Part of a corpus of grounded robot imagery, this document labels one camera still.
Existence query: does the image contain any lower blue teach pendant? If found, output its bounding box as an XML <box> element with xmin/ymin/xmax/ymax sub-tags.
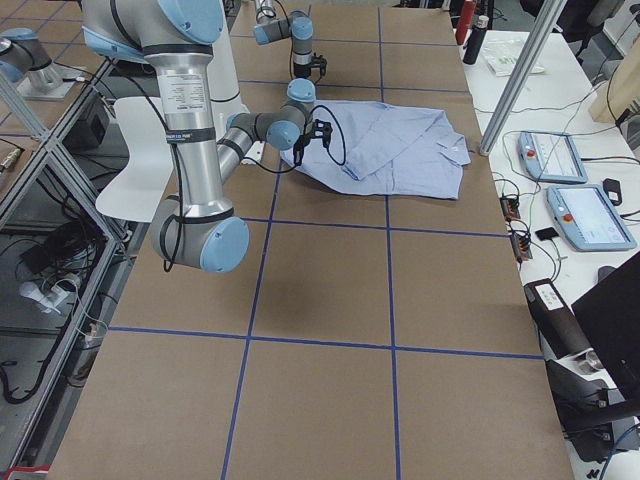
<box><xmin>546</xmin><ymin>184</ymin><xmax>637</xmax><ymax>252</ymax></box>

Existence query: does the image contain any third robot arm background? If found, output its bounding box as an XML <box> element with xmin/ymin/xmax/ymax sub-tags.
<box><xmin>1</xmin><ymin>27</ymin><xmax>72</xmax><ymax>101</ymax></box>

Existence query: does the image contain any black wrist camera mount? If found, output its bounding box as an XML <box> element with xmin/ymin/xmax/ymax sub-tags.
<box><xmin>309</xmin><ymin>55</ymin><xmax>328</xmax><ymax>79</ymax></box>
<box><xmin>310</xmin><ymin>119</ymin><xmax>333</xmax><ymax>150</ymax></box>

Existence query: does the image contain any small black square pad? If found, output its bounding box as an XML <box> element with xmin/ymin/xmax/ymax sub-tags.
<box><xmin>535</xmin><ymin>227</ymin><xmax>559</xmax><ymax>241</ymax></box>

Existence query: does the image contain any light blue striped shirt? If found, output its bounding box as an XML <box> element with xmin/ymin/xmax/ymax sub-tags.
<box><xmin>298</xmin><ymin>100</ymin><xmax>471</xmax><ymax>200</ymax></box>

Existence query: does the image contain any aluminium frame post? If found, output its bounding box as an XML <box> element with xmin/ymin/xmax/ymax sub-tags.
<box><xmin>479</xmin><ymin>0</ymin><xmax>567</xmax><ymax>157</ymax></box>

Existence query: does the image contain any orange terminal block strip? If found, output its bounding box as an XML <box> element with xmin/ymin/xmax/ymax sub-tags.
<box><xmin>499</xmin><ymin>194</ymin><xmax>533</xmax><ymax>264</ymax></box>

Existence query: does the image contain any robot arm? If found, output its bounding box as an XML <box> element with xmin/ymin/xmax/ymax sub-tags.
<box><xmin>81</xmin><ymin>1</ymin><xmax>316</xmax><ymax>273</ymax></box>
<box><xmin>253</xmin><ymin>1</ymin><xmax>327</xmax><ymax>82</ymax></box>

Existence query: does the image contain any white plastic chair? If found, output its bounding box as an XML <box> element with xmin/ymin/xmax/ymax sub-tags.
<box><xmin>95</xmin><ymin>97</ymin><xmax>173</xmax><ymax>223</ymax></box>

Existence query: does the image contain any black monitor near right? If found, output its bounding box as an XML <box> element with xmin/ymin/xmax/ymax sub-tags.
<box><xmin>572</xmin><ymin>255</ymin><xmax>639</xmax><ymax>399</ymax></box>

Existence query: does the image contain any red cylinder bottle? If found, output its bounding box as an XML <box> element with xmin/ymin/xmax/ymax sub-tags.
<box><xmin>455</xmin><ymin>0</ymin><xmax>476</xmax><ymax>45</ymax></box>

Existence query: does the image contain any brown cylinder white label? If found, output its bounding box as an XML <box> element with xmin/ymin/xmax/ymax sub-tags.
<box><xmin>523</xmin><ymin>279</ymin><xmax>591</xmax><ymax>358</ymax></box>

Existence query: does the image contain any blue teach pendant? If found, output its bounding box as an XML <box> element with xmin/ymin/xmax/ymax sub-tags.
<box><xmin>546</xmin><ymin>184</ymin><xmax>637</xmax><ymax>252</ymax></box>
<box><xmin>517</xmin><ymin>131</ymin><xmax>588</xmax><ymax>184</ymax></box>

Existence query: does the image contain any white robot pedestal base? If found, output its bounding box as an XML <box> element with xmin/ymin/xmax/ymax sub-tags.
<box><xmin>198</xmin><ymin>1</ymin><xmax>249</xmax><ymax>140</ymax></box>

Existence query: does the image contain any black water bottle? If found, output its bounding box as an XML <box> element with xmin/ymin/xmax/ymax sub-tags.
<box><xmin>462</xmin><ymin>15</ymin><xmax>490</xmax><ymax>65</ymax></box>

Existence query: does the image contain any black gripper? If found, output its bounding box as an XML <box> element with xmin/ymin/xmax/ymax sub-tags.
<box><xmin>292</xmin><ymin>119</ymin><xmax>314</xmax><ymax>166</ymax></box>
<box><xmin>293</xmin><ymin>62</ymin><xmax>320</xmax><ymax>79</ymax></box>

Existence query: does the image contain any upper blue teach pendant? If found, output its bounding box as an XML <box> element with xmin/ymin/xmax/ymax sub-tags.
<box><xmin>517</xmin><ymin>131</ymin><xmax>588</xmax><ymax>184</ymax></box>

